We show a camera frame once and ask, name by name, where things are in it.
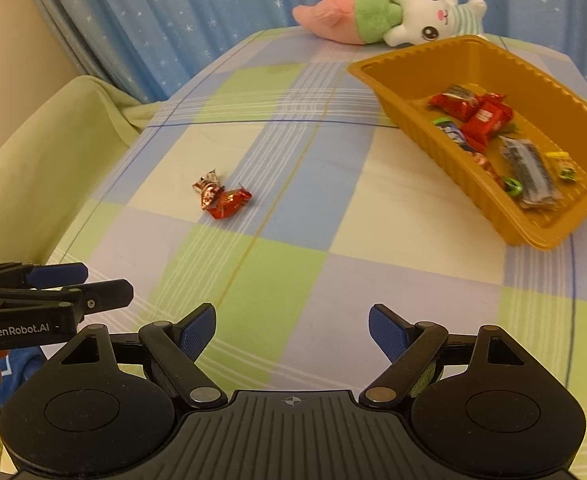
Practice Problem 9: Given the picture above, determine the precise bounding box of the white rabbit plush toy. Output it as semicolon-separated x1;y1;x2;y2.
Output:
292;0;488;48

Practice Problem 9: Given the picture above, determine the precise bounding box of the brown plastic tray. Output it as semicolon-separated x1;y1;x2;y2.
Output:
347;34;587;251

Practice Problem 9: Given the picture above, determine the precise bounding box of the yellow candy packet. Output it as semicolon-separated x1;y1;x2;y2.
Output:
545;150;579;182

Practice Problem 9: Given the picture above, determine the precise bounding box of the blue star curtain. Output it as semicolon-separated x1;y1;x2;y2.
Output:
16;0;587;106

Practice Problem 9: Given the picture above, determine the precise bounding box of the checked bed sheet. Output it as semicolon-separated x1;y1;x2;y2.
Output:
43;27;587;411

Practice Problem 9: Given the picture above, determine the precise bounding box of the large red snack packet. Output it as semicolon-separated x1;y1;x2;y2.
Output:
461;110;499;152

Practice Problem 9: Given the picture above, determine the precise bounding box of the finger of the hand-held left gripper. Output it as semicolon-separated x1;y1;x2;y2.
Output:
0;279;135;322
0;261;89;292

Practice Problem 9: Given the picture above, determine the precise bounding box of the blue printed cloth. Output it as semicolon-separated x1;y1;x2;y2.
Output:
0;347;49;388

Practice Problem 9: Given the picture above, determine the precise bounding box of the pale yellow cloth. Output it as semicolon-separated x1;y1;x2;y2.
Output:
0;75;161;268

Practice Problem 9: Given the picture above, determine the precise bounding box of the orange candy with green ends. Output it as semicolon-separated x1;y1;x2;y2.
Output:
471;152;524;200

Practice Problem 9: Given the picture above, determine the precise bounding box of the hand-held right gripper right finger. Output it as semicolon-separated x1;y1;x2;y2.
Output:
358;303;541;410

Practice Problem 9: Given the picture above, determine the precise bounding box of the silver black snack packet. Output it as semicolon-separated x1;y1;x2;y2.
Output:
501;136;559;211

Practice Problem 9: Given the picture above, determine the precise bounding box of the red gold-print snack packet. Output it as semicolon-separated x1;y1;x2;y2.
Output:
427;84;480;122

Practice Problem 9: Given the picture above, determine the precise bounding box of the red twisted candy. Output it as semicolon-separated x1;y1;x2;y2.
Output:
206;187;253;221

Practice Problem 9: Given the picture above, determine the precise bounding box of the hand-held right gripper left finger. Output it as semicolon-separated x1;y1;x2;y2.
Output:
46;302;229;410

